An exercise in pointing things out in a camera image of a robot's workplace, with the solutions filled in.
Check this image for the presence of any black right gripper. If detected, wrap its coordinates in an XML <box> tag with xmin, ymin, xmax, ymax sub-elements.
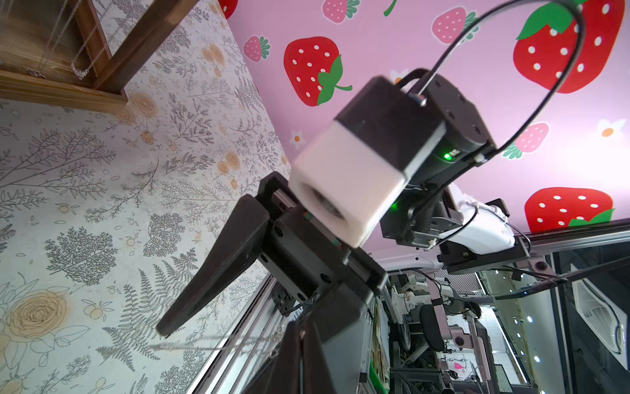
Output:
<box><xmin>156</xmin><ymin>172</ymin><xmax>387</xmax><ymax>338</ymax></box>

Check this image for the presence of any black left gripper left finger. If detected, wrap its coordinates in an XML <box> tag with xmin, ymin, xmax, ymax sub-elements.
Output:
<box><xmin>243</xmin><ymin>322</ymin><xmax>301</xmax><ymax>394</ymax></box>

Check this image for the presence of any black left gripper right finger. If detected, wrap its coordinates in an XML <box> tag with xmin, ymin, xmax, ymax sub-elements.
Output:
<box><xmin>301</xmin><ymin>282</ymin><xmax>375</xmax><ymax>394</ymax></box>

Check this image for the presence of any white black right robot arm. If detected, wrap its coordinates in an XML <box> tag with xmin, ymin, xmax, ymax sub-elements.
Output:
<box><xmin>157</xmin><ymin>69</ymin><xmax>525</xmax><ymax>338</ymax></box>

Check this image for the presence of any wooden jewelry display stand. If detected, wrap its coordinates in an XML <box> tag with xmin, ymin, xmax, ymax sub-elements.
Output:
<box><xmin>1</xmin><ymin>1</ymin><xmax>197</xmax><ymax>114</ymax></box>

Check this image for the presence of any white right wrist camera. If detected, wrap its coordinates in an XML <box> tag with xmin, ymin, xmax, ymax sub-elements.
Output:
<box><xmin>289</xmin><ymin>77</ymin><xmax>446</xmax><ymax>248</ymax></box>

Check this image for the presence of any silver hanging necklace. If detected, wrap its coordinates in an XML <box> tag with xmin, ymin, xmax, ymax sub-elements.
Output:
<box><xmin>38</xmin><ymin>0</ymin><xmax>129</xmax><ymax>80</ymax></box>

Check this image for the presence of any black camera cable right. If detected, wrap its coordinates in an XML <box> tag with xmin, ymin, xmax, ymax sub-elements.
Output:
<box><xmin>393</xmin><ymin>0</ymin><xmax>587</xmax><ymax>164</ymax></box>

